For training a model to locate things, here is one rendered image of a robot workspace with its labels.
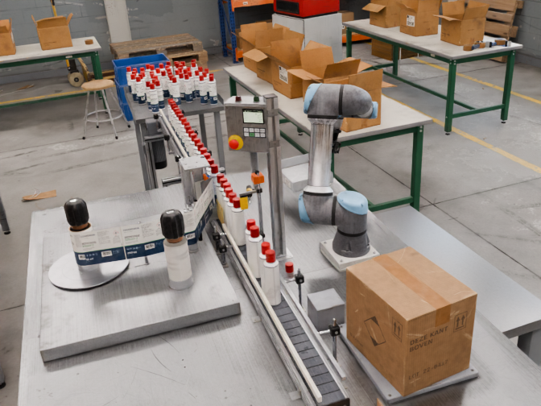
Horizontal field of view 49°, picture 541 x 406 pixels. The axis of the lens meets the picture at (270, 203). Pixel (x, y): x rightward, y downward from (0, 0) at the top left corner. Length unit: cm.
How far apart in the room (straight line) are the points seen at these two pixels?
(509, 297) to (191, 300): 112
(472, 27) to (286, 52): 213
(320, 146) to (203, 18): 779
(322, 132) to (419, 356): 94
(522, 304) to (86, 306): 152
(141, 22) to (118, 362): 807
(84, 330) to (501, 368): 133
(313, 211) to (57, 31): 560
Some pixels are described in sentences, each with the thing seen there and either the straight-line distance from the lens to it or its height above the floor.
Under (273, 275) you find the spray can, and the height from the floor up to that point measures 101.
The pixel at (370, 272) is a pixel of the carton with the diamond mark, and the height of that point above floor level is 112.
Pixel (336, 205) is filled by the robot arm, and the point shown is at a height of 108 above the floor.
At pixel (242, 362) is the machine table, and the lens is 195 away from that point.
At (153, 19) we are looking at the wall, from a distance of 977.
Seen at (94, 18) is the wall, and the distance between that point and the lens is 965.
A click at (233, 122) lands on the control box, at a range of 222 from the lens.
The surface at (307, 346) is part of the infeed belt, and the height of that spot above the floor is 88.
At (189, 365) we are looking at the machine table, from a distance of 197.
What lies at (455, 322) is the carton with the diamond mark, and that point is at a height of 105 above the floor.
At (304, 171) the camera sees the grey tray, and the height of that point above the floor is 95.
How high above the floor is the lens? 211
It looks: 26 degrees down
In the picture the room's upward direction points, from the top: 4 degrees counter-clockwise
